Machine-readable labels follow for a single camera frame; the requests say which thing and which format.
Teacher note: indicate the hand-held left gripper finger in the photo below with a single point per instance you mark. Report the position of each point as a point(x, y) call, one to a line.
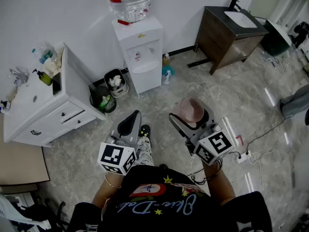
point(136, 129)
point(122, 129)

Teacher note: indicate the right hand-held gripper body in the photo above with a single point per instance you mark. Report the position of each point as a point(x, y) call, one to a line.
point(217, 145)

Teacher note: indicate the black phone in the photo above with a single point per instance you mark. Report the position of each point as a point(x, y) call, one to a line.
point(56, 84)

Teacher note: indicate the green plastic bottle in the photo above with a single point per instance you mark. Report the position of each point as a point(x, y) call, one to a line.
point(105, 101)

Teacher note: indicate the yellow sticker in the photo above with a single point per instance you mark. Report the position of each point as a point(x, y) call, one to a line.
point(141, 35)

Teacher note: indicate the large clear water bottle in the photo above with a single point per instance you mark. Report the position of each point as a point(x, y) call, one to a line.
point(130, 1)

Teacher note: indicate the white vanity cabinet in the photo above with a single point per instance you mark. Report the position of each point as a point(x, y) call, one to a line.
point(36, 110)

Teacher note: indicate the person's left leg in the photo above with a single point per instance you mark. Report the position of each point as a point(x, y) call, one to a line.
point(145, 151)

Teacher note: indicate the white trash bin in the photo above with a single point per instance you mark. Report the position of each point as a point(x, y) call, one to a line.
point(118, 91)

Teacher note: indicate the person's left shoe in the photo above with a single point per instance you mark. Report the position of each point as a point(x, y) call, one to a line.
point(145, 130)

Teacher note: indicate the person's left forearm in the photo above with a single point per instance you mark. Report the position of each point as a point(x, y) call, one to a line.
point(106, 193)

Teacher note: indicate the teal plastic item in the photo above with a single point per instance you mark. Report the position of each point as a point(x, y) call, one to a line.
point(166, 69)

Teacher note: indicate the black mesh trash bin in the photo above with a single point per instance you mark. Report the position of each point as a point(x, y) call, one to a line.
point(96, 98)

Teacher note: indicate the person's black printed shirt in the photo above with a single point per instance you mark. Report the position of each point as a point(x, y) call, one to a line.
point(169, 214)

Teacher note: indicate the person's right forearm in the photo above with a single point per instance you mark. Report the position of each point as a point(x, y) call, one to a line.
point(219, 187)

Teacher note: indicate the pink cup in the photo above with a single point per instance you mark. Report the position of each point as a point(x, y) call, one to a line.
point(190, 110)

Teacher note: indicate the dark wrist band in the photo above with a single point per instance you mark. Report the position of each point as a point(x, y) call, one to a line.
point(216, 174)

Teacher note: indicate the yellow bottle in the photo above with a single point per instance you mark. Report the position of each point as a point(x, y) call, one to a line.
point(166, 59)

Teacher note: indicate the brown wooden vanity cabinet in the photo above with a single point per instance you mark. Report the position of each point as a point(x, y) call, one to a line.
point(217, 40)

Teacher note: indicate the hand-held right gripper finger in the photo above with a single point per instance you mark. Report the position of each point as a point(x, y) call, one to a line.
point(177, 126)
point(210, 116)

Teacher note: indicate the dark green bin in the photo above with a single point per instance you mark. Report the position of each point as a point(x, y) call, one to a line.
point(272, 42)

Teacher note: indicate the white water dispenser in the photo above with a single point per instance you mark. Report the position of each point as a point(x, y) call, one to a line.
point(147, 78)

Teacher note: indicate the clear bottle blue label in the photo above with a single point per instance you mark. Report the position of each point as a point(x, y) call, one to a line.
point(44, 54)

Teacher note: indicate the chrome faucet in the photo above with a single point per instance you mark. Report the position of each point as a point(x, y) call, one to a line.
point(19, 76)

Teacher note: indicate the white power strip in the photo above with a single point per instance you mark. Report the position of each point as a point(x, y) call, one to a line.
point(243, 157)

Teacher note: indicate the metal sink drain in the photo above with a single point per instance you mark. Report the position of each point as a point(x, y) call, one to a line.
point(35, 98)

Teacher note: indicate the white sink basin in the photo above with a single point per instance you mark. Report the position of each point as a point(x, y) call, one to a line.
point(241, 19)

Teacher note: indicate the brown flat panel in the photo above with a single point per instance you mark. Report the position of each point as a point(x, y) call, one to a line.
point(19, 158)

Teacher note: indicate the black faucet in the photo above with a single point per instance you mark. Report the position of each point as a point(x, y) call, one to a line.
point(234, 4)

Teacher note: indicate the green pump bottle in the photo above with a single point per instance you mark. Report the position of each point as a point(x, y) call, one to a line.
point(45, 78)

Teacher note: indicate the white soap lump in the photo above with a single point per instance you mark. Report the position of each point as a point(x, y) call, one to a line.
point(50, 65)

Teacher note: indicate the black chair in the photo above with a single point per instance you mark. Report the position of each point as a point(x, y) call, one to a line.
point(51, 214)

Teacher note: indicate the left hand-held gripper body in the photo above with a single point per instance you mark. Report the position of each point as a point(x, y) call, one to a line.
point(113, 157)

